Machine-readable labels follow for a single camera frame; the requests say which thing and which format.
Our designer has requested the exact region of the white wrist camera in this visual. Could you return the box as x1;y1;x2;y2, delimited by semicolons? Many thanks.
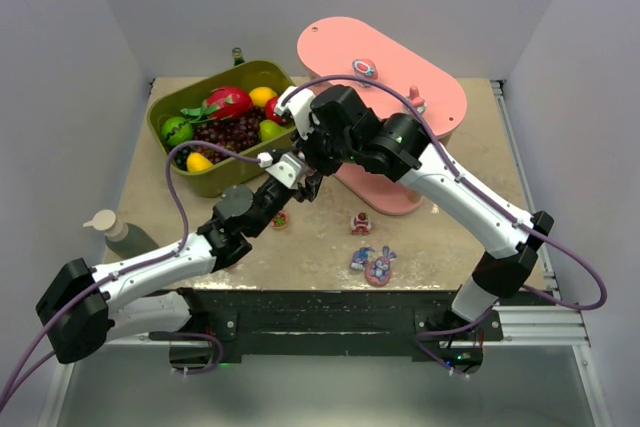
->
257;151;307;190
274;86;315;140

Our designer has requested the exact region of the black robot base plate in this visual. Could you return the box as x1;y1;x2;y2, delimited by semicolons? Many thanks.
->
149;288;504;366

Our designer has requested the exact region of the yellow lemon toy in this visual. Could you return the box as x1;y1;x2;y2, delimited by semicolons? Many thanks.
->
186;152;214;173

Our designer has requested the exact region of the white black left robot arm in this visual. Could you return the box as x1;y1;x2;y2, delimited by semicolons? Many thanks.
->
36;171;323;364

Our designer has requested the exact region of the red bear figurine toy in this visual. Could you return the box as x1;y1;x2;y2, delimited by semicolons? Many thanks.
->
350;212;372;236

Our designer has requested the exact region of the aluminium frame rail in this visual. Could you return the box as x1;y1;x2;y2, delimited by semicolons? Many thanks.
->
491;81;612;426

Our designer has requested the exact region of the green soap pump bottle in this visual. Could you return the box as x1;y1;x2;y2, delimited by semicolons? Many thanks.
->
83;209;159;259

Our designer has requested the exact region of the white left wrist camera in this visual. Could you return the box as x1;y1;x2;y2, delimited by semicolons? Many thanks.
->
257;151;307;190

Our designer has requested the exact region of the purple grape bunch toy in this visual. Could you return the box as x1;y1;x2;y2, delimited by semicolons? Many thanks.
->
194;107;266;152

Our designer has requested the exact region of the red apple toy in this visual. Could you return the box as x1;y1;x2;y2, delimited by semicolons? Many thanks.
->
264;96;287;125

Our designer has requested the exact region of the green pear toy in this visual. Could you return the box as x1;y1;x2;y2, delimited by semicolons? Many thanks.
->
259;119;288;142

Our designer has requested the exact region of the pink egg strawberry toy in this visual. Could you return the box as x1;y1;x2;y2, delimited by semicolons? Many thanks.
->
271;211;289;230

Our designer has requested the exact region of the pink oval figurine toy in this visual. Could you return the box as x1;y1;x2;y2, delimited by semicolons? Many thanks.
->
351;58;378;80

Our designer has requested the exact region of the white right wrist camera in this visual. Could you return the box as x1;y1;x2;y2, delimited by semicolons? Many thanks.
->
274;86;315;140

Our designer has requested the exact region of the orange fruit toy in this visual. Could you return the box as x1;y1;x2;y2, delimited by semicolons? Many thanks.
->
249;86;278;108

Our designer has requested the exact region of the green lime toy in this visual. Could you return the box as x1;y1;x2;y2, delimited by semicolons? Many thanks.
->
160;116;194;147

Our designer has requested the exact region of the pink three-tier shelf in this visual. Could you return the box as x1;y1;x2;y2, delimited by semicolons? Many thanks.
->
297;17;467;216

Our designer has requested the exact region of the green glass bottle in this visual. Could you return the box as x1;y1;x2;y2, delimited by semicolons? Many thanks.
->
232;47;245;66

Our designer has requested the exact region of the olive green plastic basket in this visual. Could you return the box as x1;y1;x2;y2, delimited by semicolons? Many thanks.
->
147;60;293;198

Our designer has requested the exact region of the pink hat figurine toy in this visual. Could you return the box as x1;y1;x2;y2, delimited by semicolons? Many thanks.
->
408;85;427;114

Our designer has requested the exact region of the purple bunny pink disc toy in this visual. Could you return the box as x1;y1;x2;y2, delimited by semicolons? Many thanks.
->
364;245;397;287

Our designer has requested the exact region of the red dragon fruit toy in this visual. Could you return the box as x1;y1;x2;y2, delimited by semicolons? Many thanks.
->
181;86;253;123

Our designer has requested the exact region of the blue purple bunny toy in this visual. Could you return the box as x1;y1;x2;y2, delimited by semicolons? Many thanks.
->
350;246;375;271

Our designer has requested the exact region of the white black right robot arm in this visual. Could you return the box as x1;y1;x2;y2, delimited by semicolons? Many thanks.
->
286;85;554;322

